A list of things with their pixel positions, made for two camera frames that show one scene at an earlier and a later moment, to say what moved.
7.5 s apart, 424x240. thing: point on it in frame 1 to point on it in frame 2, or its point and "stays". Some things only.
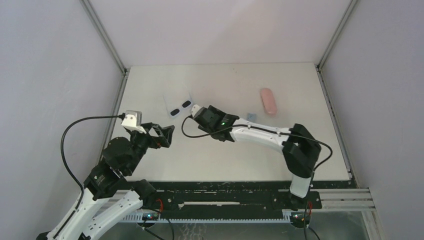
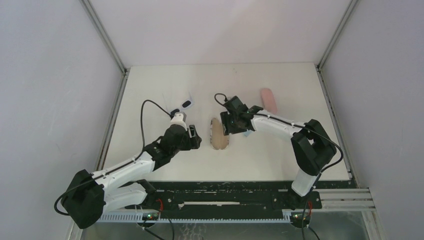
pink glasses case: x=268 y=101 stays
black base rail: x=222 y=196 stays
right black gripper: x=201 y=117 to x=228 y=124
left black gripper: x=154 y=135 to x=192 y=136
